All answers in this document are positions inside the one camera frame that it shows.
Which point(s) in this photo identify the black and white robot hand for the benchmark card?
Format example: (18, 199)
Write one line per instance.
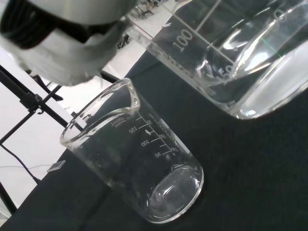
(60, 55)

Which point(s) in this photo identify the black tripod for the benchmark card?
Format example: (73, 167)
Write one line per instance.
(31, 101)

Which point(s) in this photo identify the clear tape piece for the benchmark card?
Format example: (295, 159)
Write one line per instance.
(55, 166)

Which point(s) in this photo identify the clear empty glass beaker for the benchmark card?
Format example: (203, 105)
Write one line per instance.
(134, 154)

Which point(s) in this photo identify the black bench cloth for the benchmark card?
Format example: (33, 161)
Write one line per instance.
(240, 168)

